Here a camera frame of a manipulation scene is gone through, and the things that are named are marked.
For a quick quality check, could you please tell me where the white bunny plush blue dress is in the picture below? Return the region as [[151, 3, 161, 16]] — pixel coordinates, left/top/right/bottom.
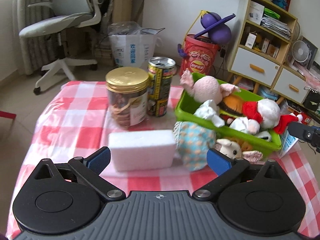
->
[[173, 121, 263, 172]]

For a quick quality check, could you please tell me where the white sponge block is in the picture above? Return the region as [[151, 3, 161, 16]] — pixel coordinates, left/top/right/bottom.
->
[[108, 129, 176, 172]]

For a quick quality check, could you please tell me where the santa hat white plush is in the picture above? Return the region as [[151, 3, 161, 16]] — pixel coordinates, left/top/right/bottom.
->
[[229, 99, 303, 135]]

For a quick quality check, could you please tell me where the white stuffed glove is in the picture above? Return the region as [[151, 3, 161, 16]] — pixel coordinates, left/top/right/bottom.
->
[[194, 100, 225, 128]]

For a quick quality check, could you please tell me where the hamburger plush toy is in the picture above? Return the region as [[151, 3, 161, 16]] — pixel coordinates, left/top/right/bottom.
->
[[219, 94, 245, 117]]

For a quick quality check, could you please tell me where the pink pig plush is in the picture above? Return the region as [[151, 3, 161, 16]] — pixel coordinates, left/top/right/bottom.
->
[[180, 70, 240, 105]]

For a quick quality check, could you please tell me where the blue white milk carton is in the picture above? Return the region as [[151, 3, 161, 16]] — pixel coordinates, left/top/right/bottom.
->
[[278, 129, 298, 158]]

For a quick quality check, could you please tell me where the green plastic bin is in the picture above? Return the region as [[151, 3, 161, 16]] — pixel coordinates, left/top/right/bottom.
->
[[175, 73, 281, 157]]

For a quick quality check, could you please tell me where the low wooden drawer cabinet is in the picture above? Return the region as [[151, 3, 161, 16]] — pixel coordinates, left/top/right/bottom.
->
[[271, 66, 309, 105]]

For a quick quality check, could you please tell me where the clear storage box blue lid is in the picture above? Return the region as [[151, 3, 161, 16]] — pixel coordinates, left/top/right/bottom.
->
[[257, 86, 278, 101]]

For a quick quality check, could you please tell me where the white desk fan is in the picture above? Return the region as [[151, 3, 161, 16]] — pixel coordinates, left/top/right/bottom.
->
[[291, 40, 309, 64]]

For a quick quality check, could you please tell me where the black framed picture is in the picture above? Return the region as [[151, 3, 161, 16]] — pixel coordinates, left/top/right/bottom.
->
[[300, 35, 318, 70]]

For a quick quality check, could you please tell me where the gold lid cookie jar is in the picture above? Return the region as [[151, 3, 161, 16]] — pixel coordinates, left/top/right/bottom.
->
[[106, 67, 149, 127]]

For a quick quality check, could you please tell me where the stack of magazines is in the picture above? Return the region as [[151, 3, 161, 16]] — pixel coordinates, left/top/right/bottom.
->
[[260, 15, 291, 40]]

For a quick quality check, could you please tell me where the tall wooden shelf cabinet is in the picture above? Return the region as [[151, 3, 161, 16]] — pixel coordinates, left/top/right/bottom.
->
[[225, 0, 297, 92]]

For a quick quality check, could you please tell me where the red chips bucket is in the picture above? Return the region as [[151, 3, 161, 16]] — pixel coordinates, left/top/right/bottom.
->
[[177, 34, 220, 75]]

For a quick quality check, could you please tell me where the yellow black drink can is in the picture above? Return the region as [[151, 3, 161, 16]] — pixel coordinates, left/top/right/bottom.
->
[[148, 57, 176, 117]]

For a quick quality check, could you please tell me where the white paper shopping bag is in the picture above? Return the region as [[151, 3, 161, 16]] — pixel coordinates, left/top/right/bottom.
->
[[107, 21, 164, 67]]

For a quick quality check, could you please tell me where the white product box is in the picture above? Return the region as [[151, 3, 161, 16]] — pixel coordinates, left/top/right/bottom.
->
[[247, 1, 265, 25]]

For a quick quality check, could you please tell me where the purple jumping ball toy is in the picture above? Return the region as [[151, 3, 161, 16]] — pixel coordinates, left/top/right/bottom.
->
[[194, 10, 236, 46]]

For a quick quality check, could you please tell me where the grey office chair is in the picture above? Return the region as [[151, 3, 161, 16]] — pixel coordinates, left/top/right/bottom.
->
[[19, 0, 104, 95]]

